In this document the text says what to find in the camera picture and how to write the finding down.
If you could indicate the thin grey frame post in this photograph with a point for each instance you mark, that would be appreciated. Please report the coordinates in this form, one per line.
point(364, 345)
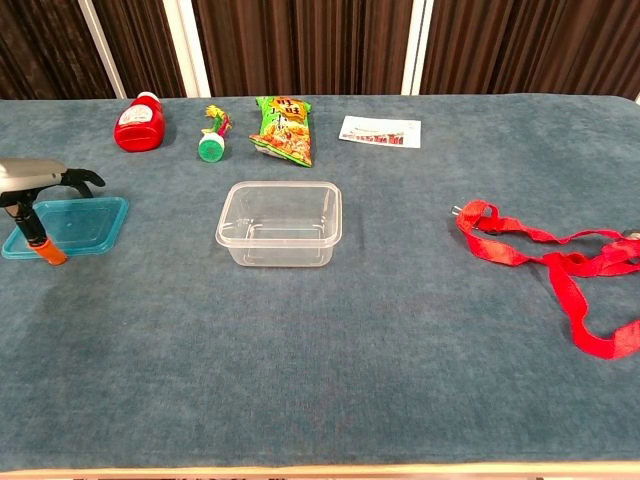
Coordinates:
point(102, 50)

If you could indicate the teal table mat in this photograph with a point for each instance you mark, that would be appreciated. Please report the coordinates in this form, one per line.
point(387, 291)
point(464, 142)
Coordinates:
point(350, 350)

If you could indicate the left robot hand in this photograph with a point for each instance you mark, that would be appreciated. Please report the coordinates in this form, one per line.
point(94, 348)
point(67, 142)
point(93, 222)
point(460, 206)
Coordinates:
point(30, 172)

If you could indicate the green snack bag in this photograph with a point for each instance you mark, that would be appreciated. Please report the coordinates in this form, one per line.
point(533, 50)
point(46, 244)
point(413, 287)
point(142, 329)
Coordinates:
point(285, 135)

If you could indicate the blue plastic tray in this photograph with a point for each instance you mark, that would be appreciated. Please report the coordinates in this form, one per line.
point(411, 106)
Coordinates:
point(85, 225)

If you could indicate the dark brown pleated curtain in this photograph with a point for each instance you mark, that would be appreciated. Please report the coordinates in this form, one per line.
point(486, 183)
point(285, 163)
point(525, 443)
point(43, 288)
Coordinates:
point(300, 45)

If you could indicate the metal key clip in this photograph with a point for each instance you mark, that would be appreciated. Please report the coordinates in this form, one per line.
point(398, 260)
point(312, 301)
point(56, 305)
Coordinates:
point(632, 234)

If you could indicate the red ketchup bottle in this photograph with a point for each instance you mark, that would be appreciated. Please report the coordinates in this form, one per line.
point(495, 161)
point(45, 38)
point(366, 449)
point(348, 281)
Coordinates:
point(140, 127)

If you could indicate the clear plastic food container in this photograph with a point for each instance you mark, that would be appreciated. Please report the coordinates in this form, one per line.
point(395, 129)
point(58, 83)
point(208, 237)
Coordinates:
point(280, 225)

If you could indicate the white frame post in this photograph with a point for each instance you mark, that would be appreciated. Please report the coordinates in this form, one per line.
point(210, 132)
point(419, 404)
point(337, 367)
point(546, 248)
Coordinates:
point(417, 50)
point(187, 50)

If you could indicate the white printed card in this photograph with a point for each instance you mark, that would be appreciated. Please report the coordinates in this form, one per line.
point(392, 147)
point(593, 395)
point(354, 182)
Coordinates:
point(380, 131)

